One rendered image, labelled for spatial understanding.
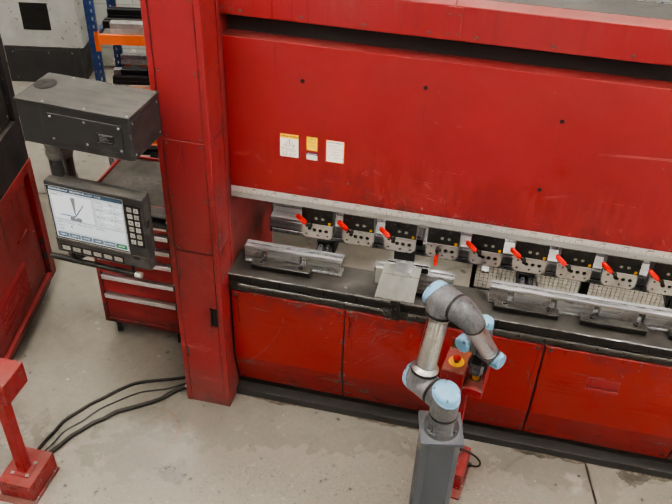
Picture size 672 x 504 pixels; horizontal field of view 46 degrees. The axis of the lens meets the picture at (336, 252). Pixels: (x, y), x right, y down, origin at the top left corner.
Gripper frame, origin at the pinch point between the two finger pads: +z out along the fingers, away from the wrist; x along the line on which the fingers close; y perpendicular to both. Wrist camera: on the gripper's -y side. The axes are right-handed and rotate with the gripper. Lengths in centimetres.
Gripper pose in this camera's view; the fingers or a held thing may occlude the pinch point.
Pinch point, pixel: (475, 375)
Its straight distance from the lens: 373.9
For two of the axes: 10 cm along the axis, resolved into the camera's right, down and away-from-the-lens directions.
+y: 3.7, -6.2, 6.9
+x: -9.3, -2.4, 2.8
